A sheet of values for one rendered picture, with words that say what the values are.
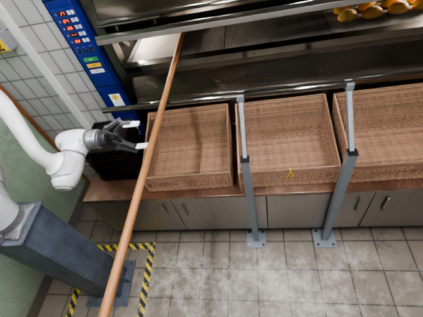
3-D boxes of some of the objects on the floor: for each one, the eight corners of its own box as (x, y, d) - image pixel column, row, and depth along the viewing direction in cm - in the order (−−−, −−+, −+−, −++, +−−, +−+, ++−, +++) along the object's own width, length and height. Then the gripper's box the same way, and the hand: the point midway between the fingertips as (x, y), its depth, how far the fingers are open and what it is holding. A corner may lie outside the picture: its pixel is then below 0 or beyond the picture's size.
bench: (136, 182, 257) (107, 141, 214) (418, 166, 213) (455, 111, 169) (119, 238, 222) (81, 202, 178) (454, 234, 177) (512, 186, 133)
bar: (170, 212, 229) (102, 105, 140) (327, 207, 205) (366, 75, 117) (163, 248, 209) (80, 150, 120) (337, 248, 186) (391, 125, 97)
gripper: (89, 112, 114) (135, 107, 110) (115, 150, 133) (156, 147, 129) (82, 124, 109) (131, 119, 105) (111, 161, 128) (153, 159, 124)
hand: (142, 134), depth 117 cm, fingers open, 13 cm apart
